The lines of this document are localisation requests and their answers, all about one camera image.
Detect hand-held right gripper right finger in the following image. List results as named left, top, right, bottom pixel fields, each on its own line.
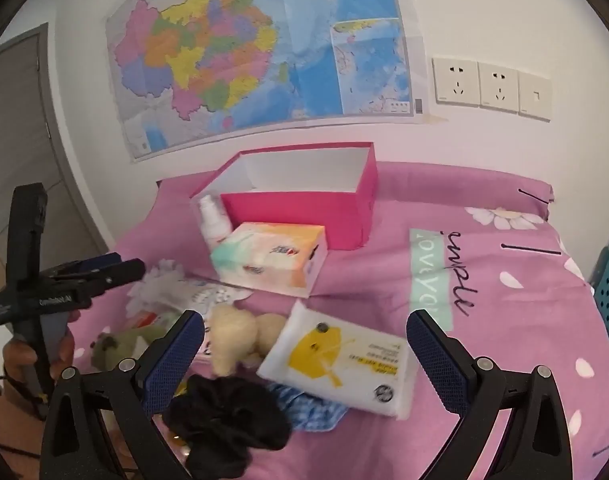
left=405, top=309, right=575, bottom=480

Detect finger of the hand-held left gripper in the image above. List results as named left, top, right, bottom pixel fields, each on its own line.
left=49, top=254, right=124, bottom=281
left=54, top=259, right=146, bottom=295

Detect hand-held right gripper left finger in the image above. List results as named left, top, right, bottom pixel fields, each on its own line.
left=40, top=309, right=205, bottom=480

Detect green plush toy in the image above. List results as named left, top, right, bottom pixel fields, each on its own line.
left=90, top=325, right=170, bottom=373

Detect cream plush toy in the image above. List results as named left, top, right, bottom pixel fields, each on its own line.
left=204, top=305, right=288, bottom=377

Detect floral tissue packet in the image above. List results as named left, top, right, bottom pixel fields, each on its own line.
left=177, top=280, right=252, bottom=317

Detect black scrunchie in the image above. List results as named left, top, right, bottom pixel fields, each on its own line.
left=163, top=375, right=292, bottom=480

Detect white yellow wet wipes pack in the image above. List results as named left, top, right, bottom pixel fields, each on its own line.
left=257, top=300, right=419, bottom=421

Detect blue checked scrunchie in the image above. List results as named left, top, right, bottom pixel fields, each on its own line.
left=267, top=382, right=350, bottom=433

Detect pink cardboard box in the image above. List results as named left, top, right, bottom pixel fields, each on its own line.
left=189, top=141, right=378, bottom=252

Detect person's left forearm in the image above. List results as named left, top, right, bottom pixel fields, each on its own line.
left=0, top=372, right=50, bottom=480

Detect person's left hand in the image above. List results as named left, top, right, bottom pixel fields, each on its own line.
left=3, top=309, right=81, bottom=386

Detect red white packet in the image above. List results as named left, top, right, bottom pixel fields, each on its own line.
left=127, top=310, right=182, bottom=333

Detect pink printed bedsheet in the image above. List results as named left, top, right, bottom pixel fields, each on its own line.
left=67, top=160, right=609, bottom=480

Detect white pump bottle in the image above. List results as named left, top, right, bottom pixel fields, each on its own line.
left=198, top=195, right=234, bottom=250

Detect grey brown door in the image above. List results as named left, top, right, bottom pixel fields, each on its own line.
left=0, top=22, right=115, bottom=306

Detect pastel tissue box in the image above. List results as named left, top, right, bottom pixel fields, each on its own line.
left=209, top=222, right=329, bottom=300

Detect colourful wall map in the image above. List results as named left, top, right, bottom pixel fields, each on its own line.
left=106, top=0, right=425, bottom=163

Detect white wall socket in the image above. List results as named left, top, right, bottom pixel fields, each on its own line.
left=477, top=61, right=521, bottom=111
left=431, top=56, right=480, bottom=106

